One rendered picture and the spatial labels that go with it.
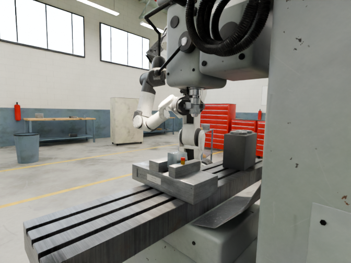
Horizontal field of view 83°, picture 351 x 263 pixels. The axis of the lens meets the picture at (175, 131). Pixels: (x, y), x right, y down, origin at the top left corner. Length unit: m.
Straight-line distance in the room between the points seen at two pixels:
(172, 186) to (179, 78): 0.40
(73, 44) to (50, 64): 1.16
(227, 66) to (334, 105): 0.32
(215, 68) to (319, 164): 0.40
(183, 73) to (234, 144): 0.51
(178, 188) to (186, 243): 0.19
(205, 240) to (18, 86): 7.79
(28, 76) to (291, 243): 8.10
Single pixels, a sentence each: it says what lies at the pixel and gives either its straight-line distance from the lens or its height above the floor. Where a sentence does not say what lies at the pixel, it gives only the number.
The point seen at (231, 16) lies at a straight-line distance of 0.69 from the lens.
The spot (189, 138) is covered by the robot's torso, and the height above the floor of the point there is 1.01.
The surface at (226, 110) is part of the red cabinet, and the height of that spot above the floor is 1.26.
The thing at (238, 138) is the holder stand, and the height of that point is 1.08.
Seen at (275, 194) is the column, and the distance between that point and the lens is 0.49.
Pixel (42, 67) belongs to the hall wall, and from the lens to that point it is 8.35.
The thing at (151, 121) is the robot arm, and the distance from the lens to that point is 1.13.
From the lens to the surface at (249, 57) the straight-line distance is 0.62.
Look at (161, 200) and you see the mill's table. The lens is 0.73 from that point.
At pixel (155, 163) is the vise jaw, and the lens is 0.78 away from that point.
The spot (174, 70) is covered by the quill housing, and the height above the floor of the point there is 1.37.
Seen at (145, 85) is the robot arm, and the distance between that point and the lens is 1.23.
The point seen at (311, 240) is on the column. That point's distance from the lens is 0.50.
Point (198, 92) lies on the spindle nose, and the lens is 0.84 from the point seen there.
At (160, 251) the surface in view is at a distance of 0.94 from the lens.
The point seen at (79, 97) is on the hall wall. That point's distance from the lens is 8.58.
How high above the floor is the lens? 1.21
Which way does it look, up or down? 6 degrees down
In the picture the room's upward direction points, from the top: 1 degrees clockwise
